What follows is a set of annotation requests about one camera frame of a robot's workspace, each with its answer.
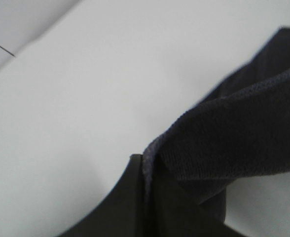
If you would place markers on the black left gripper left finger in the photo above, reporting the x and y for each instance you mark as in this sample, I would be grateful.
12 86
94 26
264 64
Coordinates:
120 213

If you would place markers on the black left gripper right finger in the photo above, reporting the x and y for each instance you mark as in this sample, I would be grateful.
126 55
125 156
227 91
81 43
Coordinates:
177 214

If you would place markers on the dark navy towel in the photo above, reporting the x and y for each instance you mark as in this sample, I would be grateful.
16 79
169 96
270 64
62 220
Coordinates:
241 129

